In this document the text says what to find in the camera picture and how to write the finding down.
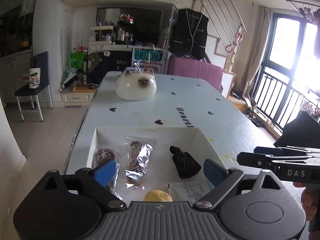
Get white cat head ornament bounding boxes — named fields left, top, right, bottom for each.
left=116, top=69, right=157, bottom=101

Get white shallow box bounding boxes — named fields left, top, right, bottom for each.
left=86, top=126, right=224, bottom=204

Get teal poison sign crate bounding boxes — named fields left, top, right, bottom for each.
left=131, top=46, right=169, bottom=74

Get green shopping bag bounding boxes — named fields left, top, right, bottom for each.
left=69, top=52, right=87, bottom=70

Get black jacket on hanger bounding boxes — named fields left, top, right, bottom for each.
left=170, top=9, right=209, bottom=60

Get person right hand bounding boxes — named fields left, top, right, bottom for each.
left=293, top=182, right=318, bottom=221

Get black chair near window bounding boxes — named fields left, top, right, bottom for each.
left=274, top=112, right=320, bottom=148

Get dark blue chair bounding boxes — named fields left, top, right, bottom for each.
left=14, top=51, right=53, bottom=122

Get beige curtain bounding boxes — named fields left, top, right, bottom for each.
left=241, top=7, right=272, bottom=105

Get black fabric band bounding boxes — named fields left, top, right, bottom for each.
left=169, top=146, right=201, bottom=179

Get white tiered shelf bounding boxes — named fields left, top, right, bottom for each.
left=88, top=25, right=133, bottom=53

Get clear bag brown beads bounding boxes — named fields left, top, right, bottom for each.
left=124, top=136, right=155, bottom=190

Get white paper sachet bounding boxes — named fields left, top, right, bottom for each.
left=168, top=179, right=214, bottom=205

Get yellow soft ball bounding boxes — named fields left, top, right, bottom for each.
left=143, top=190, right=173, bottom=202

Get clear bag brown cords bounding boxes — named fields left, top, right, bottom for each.
left=93, top=146, right=123, bottom=193

